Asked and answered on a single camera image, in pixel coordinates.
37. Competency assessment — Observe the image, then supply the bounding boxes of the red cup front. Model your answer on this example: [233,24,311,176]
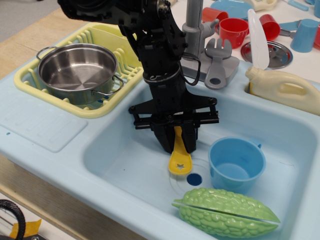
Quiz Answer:
[219,18,249,49]

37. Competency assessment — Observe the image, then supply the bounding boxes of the blue plastic cup in sink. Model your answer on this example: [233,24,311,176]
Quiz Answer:
[208,137,266,194]

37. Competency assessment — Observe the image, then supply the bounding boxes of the yellow dish brush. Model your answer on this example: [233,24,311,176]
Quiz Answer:
[168,126,193,176]

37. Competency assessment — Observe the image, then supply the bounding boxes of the grey toy fork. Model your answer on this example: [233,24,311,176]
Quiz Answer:
[204,38,232,90]

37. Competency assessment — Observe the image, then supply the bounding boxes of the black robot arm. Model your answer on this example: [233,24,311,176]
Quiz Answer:
[59,0,219,153]

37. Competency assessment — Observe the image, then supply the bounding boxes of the light blue toy sink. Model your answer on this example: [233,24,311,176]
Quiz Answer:
[0,19,320,240]

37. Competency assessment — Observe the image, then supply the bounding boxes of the green bitter melon toy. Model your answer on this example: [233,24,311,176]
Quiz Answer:
[172,188,280,238]

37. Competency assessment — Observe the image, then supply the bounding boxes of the cream toy item back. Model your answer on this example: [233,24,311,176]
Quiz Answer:
[250,0,278,12]

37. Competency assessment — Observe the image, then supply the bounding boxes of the cream detergent bottle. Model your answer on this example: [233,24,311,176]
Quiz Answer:
[245,66,320,116]

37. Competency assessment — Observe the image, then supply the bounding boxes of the steel pot with handles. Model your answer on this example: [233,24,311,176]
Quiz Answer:
[36,43,125,105]

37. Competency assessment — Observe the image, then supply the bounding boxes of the orange tape piece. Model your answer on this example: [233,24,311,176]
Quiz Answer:
[9,219,42,239]

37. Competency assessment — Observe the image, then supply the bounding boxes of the black braided cable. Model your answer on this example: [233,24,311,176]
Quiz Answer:
[0,199,26,240]

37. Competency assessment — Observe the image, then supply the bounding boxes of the red cup right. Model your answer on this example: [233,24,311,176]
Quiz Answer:
[259,14,281,41]

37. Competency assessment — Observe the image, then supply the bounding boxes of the red cup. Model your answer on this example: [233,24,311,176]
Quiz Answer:
[219,18,249,49]
[259,14,281,41]
[201,7,229,23]

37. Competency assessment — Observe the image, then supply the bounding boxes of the red cup left back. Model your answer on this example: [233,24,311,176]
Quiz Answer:
[201,7,229,23]

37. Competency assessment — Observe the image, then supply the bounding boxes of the grey toy faucet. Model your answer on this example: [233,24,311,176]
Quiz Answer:
[179,0,240,83]

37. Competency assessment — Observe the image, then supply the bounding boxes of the blue utensil back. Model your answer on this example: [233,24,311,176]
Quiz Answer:
[279,20,301,31]

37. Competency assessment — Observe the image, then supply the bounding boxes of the blue cup right back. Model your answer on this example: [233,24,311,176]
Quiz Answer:
[290,19,320,53]

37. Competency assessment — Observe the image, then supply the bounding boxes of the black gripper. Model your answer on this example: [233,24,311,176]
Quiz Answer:
[128,72,219,153]

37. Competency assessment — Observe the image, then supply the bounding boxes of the blue plate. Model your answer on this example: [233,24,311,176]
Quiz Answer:
[210,0,253,20]

